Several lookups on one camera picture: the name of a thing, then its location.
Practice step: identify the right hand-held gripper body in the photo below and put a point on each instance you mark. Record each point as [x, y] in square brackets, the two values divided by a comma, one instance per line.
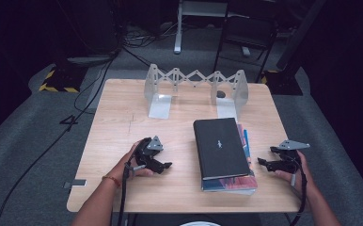
[289, 161]

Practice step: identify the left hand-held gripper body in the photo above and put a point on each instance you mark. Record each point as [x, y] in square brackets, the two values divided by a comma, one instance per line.
[145, 153]

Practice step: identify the blue book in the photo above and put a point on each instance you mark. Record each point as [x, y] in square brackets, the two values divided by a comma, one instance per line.
[247, 141]

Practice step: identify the expandable metal bookend rack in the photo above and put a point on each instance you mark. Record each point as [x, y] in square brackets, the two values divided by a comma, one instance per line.
[160, 106]

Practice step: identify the black book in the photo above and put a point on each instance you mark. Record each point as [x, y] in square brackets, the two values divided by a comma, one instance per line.
[220, 147]

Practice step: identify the person's right hand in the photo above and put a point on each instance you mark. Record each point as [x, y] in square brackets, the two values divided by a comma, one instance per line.
[305, 182]

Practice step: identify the person's left hand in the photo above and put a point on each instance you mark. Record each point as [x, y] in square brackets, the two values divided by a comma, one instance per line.
[123, 171]

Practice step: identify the white round object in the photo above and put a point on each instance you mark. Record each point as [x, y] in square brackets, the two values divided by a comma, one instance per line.
[198, 223]

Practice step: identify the black stand with base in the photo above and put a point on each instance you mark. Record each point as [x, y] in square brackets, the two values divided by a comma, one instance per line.
[283, 83]

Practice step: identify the yellow-black striped stand base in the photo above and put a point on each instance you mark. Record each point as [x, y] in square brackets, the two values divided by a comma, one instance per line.
[62, 81]

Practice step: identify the black chair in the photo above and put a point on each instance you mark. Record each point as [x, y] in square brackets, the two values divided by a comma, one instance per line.
[248, 29]

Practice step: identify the white desk frame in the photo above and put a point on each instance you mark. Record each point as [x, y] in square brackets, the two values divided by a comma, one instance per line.
[179, 31]

